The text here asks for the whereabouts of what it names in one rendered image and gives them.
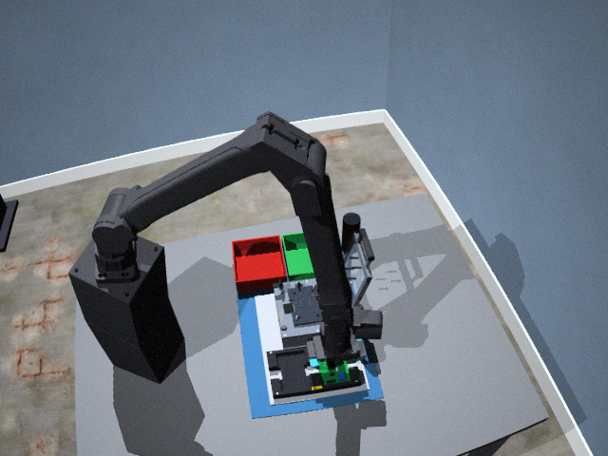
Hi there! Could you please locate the green circuit board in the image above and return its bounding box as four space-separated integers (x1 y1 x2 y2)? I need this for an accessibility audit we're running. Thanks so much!
319 357 351 385

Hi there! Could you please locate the green bin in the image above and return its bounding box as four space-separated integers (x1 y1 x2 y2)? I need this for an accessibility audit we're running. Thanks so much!
282 232 315 282

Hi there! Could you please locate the red bin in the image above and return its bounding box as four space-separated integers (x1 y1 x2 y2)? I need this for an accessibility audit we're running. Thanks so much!
232 236 288 292

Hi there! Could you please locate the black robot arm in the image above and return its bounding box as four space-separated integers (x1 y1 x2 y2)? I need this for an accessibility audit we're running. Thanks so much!
92 111 383 347

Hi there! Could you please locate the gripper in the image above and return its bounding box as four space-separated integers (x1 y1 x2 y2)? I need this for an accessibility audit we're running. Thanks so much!
307 331 367 370

